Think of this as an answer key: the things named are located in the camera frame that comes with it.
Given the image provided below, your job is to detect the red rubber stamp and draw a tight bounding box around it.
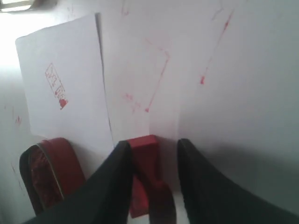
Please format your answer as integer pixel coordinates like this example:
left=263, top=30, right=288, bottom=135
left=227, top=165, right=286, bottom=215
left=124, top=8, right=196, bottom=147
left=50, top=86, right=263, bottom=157
left=128, top=135, right=177, bottom=224

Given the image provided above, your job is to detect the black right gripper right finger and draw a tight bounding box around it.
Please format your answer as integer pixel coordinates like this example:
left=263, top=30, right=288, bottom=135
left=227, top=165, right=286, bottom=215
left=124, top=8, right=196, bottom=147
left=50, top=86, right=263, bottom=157
left=177, top=139, right=299, bottom=224

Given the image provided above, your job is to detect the red ink pad tin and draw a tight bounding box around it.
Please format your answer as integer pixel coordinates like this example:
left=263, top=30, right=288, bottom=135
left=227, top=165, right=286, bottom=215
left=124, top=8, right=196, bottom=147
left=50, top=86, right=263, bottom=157
left=19, top=138, right=86, bottom=215

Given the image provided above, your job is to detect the white paper sheet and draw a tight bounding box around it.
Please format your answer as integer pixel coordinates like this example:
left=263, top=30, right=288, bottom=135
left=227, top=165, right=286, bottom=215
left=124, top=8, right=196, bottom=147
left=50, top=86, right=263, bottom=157
left=15, top=14, right=113, bottom=148

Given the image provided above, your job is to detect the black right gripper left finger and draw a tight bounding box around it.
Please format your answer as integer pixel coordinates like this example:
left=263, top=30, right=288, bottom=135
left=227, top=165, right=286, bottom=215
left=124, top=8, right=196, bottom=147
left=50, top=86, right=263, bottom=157
left=29, top=141, right=133, bottom=224

